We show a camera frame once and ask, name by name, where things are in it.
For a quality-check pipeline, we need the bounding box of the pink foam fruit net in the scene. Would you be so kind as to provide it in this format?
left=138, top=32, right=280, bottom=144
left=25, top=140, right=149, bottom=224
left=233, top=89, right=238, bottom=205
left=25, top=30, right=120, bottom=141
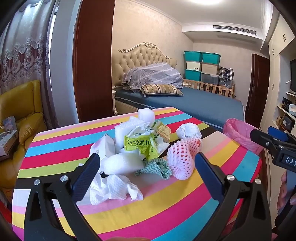
left=166, top=138, right=202, bottom=180

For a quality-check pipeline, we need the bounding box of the box on armchair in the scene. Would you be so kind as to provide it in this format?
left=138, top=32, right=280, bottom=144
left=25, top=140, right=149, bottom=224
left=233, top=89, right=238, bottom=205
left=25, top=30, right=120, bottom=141
left=0, top=130, right=18, bottom=156

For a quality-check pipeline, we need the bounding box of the green plastic wrapper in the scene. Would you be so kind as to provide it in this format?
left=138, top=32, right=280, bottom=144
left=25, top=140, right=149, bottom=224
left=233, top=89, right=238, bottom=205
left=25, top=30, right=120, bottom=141
left=124, top=121, right=170, bottom=161

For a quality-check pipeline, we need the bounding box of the teal storage bin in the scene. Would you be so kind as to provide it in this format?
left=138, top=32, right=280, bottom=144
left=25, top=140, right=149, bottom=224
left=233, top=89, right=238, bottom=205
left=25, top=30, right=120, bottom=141
left=202, top=52, right=221, bottom=65
left=184, top=51, right=203, bottom=62
left=185, top=69, right=201, bottom=81

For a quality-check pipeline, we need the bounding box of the white foam slab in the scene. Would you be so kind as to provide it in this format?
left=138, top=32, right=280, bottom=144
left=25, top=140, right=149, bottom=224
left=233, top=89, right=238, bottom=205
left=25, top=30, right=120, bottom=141
left=98, top=153, right=144, bottom=175

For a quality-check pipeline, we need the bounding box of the houndstooth bag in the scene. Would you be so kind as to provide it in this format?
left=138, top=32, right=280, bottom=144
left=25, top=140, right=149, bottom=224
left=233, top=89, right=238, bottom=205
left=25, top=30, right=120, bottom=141
left=219, top=66, right=234, bottom=80

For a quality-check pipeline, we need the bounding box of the black television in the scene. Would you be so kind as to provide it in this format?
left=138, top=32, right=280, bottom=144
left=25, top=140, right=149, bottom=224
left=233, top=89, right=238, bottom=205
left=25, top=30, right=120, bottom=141
left=290, top=59, right=296, bottom=92

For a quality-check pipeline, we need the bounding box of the teal storage bin top right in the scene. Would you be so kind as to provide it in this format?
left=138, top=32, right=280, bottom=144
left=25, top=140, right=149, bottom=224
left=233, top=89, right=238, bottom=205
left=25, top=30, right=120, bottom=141
left=202, top=52, right=221, bottom=65

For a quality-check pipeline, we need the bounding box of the striped gold pillow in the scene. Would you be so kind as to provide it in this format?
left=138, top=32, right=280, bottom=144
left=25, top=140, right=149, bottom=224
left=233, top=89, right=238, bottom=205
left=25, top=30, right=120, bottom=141
left=140, top=84, right=183, bottom=96

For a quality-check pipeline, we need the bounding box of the white paper ball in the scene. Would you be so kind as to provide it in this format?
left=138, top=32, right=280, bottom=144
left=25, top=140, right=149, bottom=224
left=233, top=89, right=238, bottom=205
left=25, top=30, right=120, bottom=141
left=176, top=123, right=202, bottom=140

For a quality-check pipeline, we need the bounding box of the grey clear storage bin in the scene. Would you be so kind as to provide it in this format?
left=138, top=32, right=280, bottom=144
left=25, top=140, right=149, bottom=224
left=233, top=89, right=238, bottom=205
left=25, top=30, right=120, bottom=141
left=201, top=73, right=219, bottom=85

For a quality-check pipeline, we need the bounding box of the large white foam block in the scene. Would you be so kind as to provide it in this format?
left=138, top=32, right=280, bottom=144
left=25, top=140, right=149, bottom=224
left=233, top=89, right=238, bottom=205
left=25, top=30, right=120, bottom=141
left=114, top=116, right=144, bottom=152

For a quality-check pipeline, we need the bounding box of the white built-in shelf unit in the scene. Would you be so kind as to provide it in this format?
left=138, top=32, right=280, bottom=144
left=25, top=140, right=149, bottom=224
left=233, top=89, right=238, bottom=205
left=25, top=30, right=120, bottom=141
left=260, top=16, right=295, bottom=132

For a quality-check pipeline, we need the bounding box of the small white foam cube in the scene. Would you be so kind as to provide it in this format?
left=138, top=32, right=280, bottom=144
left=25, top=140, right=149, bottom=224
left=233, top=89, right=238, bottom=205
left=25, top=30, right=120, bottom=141
left=137, top=108, right=155, bottom=123

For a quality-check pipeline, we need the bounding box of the yellow medicine box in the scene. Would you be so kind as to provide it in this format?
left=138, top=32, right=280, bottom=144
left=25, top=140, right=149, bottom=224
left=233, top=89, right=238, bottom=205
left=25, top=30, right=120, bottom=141
left=157, top=123, right=171, bottom=142

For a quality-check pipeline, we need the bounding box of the yellow leather armchair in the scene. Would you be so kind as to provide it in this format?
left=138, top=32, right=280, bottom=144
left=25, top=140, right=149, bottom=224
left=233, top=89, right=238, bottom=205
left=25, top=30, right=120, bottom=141
left=1, top=80, right=47, bottom=189

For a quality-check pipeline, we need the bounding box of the grey striped duvet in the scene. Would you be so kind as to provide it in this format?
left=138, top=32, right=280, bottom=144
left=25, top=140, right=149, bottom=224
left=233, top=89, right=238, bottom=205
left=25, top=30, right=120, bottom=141
left=121, top=62, right=183, bottom=91

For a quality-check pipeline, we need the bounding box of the black safe box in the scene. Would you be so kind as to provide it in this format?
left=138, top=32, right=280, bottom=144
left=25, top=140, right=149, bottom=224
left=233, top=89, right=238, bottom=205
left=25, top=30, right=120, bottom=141
left=280, top=114, right=295, bottom=133

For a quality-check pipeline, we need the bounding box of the person's right hand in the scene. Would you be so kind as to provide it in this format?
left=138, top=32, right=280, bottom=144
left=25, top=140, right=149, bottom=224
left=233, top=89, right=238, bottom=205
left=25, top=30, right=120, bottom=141
left=276, top=172, right=287, bottom=210

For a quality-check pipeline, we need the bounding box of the dark wood room door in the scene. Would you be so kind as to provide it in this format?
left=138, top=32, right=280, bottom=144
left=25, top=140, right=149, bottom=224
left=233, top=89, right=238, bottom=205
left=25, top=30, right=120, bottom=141
left=245, top=54, right=270, bottom=128

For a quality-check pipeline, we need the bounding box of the white pink carton box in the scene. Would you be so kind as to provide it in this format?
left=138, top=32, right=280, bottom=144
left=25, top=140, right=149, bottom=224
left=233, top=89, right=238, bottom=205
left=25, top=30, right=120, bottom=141
left=89, top=133, right=115, bottom=162

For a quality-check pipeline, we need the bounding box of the wooden crib rail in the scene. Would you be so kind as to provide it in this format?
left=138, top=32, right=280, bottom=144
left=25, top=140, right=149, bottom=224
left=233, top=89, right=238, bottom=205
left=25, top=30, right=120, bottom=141
left=183, top=79, right=235, bottom=98

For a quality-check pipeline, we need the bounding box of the pink-lined trash bin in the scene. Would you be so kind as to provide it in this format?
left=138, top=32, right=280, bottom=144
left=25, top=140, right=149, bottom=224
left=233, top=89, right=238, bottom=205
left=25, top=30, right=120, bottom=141
left=223, top=118, right=263, bottom=155

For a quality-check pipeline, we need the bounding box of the picture card on armchair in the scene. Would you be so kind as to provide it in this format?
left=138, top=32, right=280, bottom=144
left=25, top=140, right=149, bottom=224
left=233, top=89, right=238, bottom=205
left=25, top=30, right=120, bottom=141
left=3, top=116, right=17, bottom=132

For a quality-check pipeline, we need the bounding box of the beige storage bin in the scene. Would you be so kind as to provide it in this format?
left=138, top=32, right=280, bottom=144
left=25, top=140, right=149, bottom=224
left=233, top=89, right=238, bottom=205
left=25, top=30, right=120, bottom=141
left=201, top=62, right=219, bottom=75

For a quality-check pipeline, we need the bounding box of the teal patterned cloth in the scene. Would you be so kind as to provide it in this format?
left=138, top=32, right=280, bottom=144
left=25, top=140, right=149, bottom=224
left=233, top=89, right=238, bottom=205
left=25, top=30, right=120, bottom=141
left=134, top=158, right=173, bottom=180

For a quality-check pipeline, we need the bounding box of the beige tufted headboard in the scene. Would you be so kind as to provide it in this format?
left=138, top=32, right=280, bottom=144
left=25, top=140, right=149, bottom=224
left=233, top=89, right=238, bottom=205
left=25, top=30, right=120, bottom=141
left=111, top=42, right=178, bottom=88

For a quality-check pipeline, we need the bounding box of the white storage bin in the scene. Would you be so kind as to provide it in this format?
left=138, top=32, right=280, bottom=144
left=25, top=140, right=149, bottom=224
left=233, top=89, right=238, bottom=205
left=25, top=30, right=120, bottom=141
left=186, top=61, right=201, bottom=71

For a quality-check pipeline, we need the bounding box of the white tissue paper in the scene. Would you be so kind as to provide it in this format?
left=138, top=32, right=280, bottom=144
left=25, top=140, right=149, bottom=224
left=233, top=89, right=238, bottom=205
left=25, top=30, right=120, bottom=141
left=77, top=172, right=144, bottom=205

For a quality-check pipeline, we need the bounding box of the teal storage bin top left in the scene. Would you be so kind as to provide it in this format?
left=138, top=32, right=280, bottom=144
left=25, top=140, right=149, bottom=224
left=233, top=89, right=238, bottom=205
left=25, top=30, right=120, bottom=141
left=184, top=51, right=203, bottom=62

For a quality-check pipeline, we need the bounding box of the dark wood door panel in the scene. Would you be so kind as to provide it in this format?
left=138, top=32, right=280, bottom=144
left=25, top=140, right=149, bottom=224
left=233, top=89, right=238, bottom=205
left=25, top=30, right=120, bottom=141
left=73, top=1, right=115, bottom=122

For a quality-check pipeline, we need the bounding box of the lace patterned curtain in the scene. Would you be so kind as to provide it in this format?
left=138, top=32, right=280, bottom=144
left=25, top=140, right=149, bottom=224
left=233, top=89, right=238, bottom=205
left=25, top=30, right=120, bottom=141
left=0, top=0, right=56, bottom=95

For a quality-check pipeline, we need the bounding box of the ceiling air vent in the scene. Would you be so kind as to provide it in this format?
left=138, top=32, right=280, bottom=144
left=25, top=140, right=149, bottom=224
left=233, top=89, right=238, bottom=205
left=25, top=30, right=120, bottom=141
left=213, top=25, right=257, bottom=35

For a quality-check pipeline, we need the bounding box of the blue bed mattress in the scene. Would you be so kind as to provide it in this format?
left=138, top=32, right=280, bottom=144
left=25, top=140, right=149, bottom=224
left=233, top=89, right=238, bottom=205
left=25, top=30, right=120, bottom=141
left=115, top=87, right=244, bottom=129

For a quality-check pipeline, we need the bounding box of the teal storage bin lower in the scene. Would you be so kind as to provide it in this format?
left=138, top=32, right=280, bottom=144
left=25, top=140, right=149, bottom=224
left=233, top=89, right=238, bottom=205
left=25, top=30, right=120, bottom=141
left=185, top=69, right=201, bottom=81

